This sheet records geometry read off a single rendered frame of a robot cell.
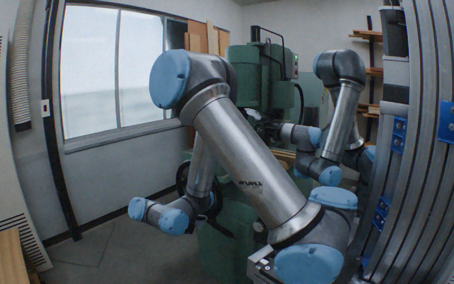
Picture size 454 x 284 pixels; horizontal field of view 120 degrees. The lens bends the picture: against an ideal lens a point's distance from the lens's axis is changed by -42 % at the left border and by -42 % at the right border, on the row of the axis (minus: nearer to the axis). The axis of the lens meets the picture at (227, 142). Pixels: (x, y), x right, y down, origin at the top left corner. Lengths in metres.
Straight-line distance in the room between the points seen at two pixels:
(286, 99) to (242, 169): 0.92
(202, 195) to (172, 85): 0.37
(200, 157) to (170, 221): 0.19
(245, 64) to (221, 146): 0.77
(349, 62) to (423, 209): 0.50
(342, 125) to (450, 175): 0.39
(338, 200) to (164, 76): 0.41
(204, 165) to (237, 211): 0.59
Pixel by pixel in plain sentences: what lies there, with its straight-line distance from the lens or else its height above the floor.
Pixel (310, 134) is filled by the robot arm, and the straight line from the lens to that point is 0.81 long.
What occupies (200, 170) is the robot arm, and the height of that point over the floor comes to 1.04.
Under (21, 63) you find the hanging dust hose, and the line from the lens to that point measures 1.78.
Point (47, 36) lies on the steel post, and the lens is 1.93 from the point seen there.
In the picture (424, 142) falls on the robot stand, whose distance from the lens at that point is 0.58.
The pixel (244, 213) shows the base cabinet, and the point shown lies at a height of 0.66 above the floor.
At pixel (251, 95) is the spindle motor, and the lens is 1.12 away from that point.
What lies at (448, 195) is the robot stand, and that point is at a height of 1.06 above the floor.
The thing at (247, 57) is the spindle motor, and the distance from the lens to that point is 1.11.
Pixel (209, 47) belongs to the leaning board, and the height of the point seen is 1.78.
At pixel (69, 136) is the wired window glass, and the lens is 2.11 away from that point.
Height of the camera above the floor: 1.26
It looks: 14 degrees down
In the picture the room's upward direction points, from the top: straight up
